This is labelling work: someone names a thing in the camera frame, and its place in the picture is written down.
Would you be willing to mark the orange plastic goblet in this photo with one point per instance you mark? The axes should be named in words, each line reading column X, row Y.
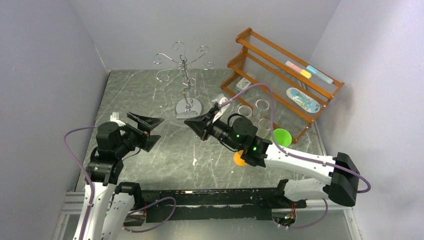
column 238, row 160

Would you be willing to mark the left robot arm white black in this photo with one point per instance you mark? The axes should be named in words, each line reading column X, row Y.
column 108, row 202

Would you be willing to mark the small teal white box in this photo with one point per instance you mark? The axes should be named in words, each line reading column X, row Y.
column 242, row 85

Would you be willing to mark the black base bar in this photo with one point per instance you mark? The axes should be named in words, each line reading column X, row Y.
column 233, row 203

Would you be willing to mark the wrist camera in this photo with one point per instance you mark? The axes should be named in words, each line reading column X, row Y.
column 220, row 100
column 115, row 117

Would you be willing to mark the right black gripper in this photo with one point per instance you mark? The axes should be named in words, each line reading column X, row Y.
column 206, row 125

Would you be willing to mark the chrome wine glass rack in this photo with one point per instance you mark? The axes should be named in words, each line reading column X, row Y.
column 183, row 65

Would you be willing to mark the clear glass back left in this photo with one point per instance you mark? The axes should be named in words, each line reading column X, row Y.
column 245, row 111

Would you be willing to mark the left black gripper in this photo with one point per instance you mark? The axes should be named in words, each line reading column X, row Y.
column 144, row 140

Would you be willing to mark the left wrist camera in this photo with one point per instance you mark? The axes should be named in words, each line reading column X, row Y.
column 115, row 117

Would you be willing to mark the clear glass front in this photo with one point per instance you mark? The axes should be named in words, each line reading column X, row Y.
column 264, row 127

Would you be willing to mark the clear wine glass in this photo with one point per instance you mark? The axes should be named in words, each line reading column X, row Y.
column 187, row 115

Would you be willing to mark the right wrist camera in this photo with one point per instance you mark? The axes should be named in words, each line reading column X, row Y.
column 220, row 100

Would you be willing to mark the clear glass back right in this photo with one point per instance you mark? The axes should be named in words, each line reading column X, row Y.
column 261, row 109

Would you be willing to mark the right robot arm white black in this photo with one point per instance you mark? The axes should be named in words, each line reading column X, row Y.
column 334, row 178

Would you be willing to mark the pink yellow highlighter pack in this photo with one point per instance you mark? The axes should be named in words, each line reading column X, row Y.
column 298, row 69

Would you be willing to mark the light blue highlighter pack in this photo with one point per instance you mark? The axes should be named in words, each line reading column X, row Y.
column 319, row 74

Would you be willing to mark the orange wooden shelf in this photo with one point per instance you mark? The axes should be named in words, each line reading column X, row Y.
column 263, row 61

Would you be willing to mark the green plastic goblet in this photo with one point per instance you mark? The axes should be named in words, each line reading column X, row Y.
column 282, row 137

